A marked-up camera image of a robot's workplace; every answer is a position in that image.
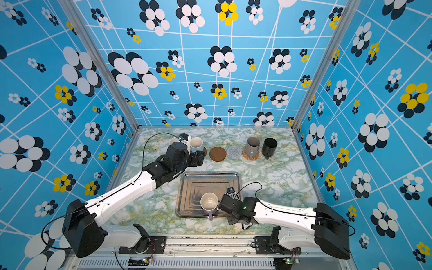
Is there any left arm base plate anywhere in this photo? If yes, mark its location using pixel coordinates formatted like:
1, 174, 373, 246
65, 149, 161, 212
118, 236, 167, 255

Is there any white mug purple handle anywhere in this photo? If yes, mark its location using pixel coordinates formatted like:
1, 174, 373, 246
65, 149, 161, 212
200, 192, 219, 221

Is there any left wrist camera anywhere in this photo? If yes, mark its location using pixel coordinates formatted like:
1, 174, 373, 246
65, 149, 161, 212
179, 133, 191, 146

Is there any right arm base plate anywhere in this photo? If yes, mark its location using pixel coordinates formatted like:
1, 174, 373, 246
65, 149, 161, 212
250, 236, 302, 256

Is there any white speckled mug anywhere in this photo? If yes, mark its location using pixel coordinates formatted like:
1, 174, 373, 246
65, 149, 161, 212
169, 137, 183, 145

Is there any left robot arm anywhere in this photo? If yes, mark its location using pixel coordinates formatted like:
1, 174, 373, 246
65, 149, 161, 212
62, 142, 205, 258

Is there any metal serving tray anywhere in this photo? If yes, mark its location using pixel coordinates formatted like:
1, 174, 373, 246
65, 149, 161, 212
175, 172, 242, 218

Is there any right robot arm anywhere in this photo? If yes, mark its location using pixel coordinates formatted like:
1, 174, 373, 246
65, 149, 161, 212
218, 194, 351, 260

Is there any aluminium front frame rail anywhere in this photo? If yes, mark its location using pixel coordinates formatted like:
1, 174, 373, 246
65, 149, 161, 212
64, 235, 357, 270

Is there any grey metallic mug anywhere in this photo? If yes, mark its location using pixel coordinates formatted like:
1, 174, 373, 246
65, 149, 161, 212
245, 137, 261, 156

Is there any grey silicone round coaster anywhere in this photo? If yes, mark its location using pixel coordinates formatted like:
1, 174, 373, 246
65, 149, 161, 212
226, 146, 243, 160

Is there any black mug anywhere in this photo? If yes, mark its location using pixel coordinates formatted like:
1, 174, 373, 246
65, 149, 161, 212
261, 138, 278, 159

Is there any white mug blue handle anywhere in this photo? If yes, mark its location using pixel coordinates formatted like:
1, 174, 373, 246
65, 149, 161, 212
189, 137, 204, 153

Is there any woven rattan coaster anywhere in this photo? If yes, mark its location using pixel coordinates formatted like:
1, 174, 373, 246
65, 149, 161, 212
242, 149, 259, 160

